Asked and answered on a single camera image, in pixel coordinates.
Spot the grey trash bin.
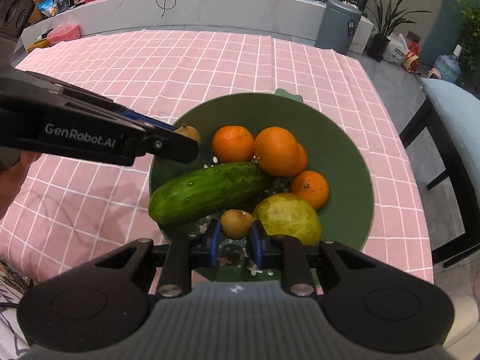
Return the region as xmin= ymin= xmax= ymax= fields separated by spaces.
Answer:
xmin=315 ymin=0 xmax=362 ymax=55

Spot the pink checkered tablecloth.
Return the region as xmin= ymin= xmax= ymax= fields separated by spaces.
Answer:
xmin=1 ymin=30 xmax=434 ymax=281

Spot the light blue seat cushion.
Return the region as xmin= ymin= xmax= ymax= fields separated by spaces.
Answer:
xmin=421 ymin=78 xmax=480 ymax=201

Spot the potted long-leaf plant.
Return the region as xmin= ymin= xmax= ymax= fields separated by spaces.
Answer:
xmin=364 ymin=0 xmax=430 ymax=62

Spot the rough orange fruit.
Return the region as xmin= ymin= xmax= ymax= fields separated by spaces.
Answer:
xmin=254 ymin=127 xmax=300 ymax=177

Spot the green fruit bowl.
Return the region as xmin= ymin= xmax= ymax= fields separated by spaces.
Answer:
xmin=149 ymin=93 xmax=374 ymax=250

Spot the white marble tv bench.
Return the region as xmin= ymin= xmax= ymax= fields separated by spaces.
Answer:
xmin=20 ymin=0 xmax=376 ymax=56

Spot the orange behind large orange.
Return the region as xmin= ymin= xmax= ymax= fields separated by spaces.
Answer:
xmin=288 ymin=143 xmax=308 ymax=177

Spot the white plastic bag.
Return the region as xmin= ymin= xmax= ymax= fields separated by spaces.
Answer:
xmin=383 ymin=34 xmax=409 ymax=65

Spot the black wooden chair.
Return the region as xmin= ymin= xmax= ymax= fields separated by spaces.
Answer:
xmin=400 ymin=97 xmax=479 ymax=268

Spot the blue water jug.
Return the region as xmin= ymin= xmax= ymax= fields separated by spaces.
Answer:
xmin=433 ymin=45 xmax=462 ymax=84

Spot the leafy green pothos plant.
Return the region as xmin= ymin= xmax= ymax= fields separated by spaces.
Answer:
xmin=456 ymin=0 xmax=480 ymax=83

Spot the person's left hand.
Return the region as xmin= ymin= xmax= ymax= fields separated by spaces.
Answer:
xmin=0 ymin=151 xmax=41 ymax=219

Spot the green cucumber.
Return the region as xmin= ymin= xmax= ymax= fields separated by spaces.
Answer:
xmin=148 ymin=162 xmax=273 ymax=228

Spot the pink storage box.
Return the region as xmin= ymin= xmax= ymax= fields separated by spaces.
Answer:
xmin=47 ymin=21 xmax=81 ymax=47

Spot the small orange mandarin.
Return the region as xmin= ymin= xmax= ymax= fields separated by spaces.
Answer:
xmin=211 ymin=125 xmax=255 ymax=164

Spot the orange at bowl right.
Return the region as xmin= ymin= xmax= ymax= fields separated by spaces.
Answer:
xmin=289 ymin=171 xmax=330 ymax=211

